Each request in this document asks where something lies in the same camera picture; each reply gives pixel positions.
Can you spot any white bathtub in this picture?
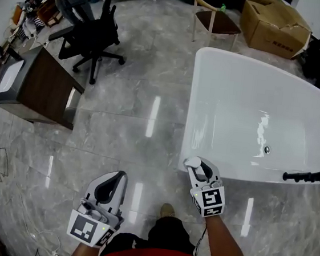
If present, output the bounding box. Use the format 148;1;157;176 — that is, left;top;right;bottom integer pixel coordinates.
177;44;320;190

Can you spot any person's brown shoe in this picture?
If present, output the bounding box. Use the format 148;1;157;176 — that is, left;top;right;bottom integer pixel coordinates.
159;202;178;219

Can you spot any person's left forearm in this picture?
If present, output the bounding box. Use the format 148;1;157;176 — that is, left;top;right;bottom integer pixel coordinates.
65;239;102;256

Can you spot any black office chair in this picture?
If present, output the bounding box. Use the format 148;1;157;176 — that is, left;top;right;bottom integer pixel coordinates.
43;0;133;89

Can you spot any black bathtub faucet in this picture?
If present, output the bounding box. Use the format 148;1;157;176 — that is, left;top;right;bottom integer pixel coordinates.
282;128;320;185

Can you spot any small wooden crate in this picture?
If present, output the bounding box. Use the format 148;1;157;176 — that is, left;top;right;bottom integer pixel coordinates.
34;0;64;29

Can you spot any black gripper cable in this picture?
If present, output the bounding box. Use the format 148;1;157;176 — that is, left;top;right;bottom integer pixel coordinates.
192;225;208;256

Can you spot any person's right forearm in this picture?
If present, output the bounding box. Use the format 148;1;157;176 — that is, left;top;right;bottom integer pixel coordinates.
201;214;262;256

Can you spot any dark wooden sink cabinet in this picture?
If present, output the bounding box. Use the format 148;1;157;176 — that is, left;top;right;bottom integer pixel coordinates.
0;41;90;132

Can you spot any wooden chair with dark seat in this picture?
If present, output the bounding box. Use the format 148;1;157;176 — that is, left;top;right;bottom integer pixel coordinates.
188;0;246;50

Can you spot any large cardboard box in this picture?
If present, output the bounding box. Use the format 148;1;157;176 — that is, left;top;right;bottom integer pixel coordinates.
236;0;315;62

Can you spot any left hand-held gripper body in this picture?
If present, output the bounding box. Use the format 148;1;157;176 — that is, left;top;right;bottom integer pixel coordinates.
65;191;127;251

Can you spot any person's black shorts leg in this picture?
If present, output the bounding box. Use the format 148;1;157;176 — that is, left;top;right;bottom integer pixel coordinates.
107;209;200;256

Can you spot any striped cloth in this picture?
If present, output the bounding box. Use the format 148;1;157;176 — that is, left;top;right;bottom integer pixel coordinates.
14;15;47;40

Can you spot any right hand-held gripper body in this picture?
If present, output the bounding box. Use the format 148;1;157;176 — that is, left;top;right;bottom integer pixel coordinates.
186;178;228;221

